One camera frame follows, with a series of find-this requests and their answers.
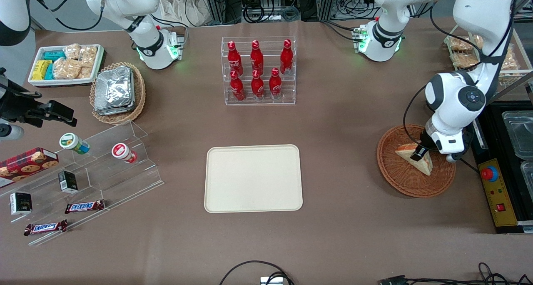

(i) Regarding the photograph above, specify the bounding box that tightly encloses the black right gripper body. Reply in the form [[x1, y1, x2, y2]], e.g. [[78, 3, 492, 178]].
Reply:
[[0, 81, 43, 124]]

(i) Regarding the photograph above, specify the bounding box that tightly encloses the triangular sandwich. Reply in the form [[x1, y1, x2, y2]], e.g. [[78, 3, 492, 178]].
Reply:
[[395, 142, 434, 176]]

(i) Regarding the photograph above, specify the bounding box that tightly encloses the black cable with plug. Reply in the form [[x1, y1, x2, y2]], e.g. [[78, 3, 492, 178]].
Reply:
[[379, 262, 533, 285]]

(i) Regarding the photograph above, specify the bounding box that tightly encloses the cream plastic serving tray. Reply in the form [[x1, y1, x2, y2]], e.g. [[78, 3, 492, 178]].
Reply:
[[204, 144, 304, 213]]

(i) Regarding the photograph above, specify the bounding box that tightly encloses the coiled black cable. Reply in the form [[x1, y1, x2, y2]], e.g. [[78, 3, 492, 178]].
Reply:
[[244, 4, 265, 23]]

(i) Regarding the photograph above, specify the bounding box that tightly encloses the black knotted table cable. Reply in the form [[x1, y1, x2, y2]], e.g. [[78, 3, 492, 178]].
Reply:
[[458, 157, 480, 173]]

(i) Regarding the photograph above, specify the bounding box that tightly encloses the yellow control panel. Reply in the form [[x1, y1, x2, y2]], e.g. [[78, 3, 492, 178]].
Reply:
[[478, 158, 519, 227]]

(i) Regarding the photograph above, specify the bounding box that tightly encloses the black arm base cable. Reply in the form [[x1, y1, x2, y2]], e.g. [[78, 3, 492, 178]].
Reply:
[[321, 20, 363, 42]]

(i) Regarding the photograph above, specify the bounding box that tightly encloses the beige cloth bag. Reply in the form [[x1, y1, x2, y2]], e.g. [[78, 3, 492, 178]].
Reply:
[[156, 0, 213, 27]]

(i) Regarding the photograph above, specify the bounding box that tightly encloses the black appliance box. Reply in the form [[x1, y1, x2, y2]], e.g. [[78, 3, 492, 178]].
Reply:
[[468, 101, 533, 234]]

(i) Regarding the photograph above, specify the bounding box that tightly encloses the grey metal bar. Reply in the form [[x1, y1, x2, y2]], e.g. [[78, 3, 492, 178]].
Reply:
[[487, 70, 533, 105]]

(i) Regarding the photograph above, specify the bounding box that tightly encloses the white rectangular snack tray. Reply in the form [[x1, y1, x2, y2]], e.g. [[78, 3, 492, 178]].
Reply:
[[28, 44, 105, 88]]

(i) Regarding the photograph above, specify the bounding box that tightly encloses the red cola bottle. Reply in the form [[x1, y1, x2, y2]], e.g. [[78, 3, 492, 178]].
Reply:
[[251, 70, 265, 100], [269, 68, 282, 99], [250, 40, 264, 74], [228, 41, 243, 75], [280, 39, 293, 75], [230, 70, 245, 101]]

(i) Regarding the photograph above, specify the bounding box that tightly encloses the round brown wicker basket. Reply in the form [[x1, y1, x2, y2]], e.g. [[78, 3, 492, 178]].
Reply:
[[377, 124, 456, 198]]

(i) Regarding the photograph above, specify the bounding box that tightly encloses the snickers chocolate bar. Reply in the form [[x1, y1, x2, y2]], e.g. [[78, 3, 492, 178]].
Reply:
[[24, 220, 68, 236], [65, 200, 105, 214]]

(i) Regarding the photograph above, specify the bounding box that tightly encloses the small black carton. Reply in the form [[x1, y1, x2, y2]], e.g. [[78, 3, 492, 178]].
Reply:
[[10, 192, 32, 215], [58, 171, 79, 194]]

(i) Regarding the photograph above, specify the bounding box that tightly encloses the clear acrylic stepped shelf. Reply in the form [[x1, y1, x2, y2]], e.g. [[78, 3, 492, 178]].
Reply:
[[0, 120, 164, 247]]

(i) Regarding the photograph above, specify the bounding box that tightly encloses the yellow snack packet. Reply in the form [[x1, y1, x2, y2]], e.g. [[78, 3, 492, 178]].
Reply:
[[32, 60, 52, 80]]

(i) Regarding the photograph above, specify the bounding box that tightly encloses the red lid yogurt cup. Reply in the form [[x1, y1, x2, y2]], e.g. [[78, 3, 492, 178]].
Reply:
[[112, 143, 138, 164]]

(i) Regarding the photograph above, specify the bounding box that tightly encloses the red cookie box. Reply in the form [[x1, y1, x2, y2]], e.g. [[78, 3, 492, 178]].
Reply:
[[0, 147, 59, 188]]

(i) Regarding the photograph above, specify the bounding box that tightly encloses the green lid yogurt cup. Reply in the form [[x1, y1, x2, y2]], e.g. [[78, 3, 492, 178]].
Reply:
[[60, 133, 90, 155]]

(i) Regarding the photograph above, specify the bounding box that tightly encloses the silver foil packet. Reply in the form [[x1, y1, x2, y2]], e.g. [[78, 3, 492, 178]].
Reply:
[[95, 66, 134, 110], [94, 104, 136, 116]]

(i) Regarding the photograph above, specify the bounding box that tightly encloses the clear acrylic bottle rack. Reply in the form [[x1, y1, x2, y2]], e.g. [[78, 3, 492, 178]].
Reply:
[[221, 36, 297, 106]]

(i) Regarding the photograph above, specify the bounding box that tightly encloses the white wire rack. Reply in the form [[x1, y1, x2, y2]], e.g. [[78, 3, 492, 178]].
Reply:
[[443, 25, 533, 85]]

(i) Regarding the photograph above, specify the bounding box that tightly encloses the oval tan wicker basket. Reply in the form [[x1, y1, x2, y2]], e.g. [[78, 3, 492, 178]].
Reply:
[[90, 62, 146, 125]]

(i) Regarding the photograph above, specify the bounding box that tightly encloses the black looped cable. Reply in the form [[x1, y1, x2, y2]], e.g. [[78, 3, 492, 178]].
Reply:
[[219, 260, 294, 285]]

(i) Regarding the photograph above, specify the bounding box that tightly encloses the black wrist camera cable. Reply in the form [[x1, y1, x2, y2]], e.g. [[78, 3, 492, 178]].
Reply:
[[403, 85, 442, 152]]

